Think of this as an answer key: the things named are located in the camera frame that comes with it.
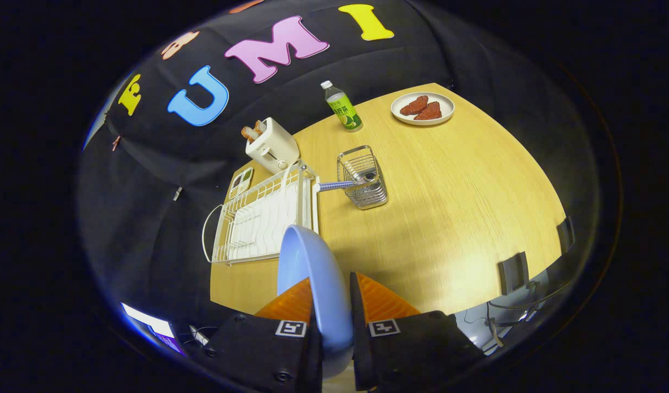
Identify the blue plate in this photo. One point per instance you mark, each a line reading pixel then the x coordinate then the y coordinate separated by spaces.
pixel 312 267

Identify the glowing screen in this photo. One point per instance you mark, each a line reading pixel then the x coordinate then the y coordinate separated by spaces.
pixel 151 326

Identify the white round plate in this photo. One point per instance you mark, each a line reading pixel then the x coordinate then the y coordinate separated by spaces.
pixel 443 103

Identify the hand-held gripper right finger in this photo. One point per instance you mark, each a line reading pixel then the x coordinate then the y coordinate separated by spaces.
pixel 411 349

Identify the black table clamp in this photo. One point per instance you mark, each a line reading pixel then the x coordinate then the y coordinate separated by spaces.
pixel 566 234
pixel 513 273

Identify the pink clip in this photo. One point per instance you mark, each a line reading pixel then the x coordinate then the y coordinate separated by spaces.
pixel 116 143

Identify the white toaster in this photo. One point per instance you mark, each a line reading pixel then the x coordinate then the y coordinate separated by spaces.
pixel 274 144

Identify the green label drink bottle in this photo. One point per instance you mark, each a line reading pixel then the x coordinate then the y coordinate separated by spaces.
pixel 342 109

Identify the toasted bread slice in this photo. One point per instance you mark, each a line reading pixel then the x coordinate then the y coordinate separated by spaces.
pixel 260 126
pixel 250 134

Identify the black backdrop cloth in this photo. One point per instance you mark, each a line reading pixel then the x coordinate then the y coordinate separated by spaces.
pixel 138 218

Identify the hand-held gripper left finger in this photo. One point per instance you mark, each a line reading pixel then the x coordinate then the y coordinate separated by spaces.
pixel 258 349

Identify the red meat slice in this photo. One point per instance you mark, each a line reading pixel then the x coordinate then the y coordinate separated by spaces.
pixel 429 111
pixel 414 105

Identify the silver clip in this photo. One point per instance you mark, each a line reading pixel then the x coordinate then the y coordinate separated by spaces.
pixel 177 194

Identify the white compartment snack dish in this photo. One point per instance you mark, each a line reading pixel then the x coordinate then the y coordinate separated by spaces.
pixel 240 183

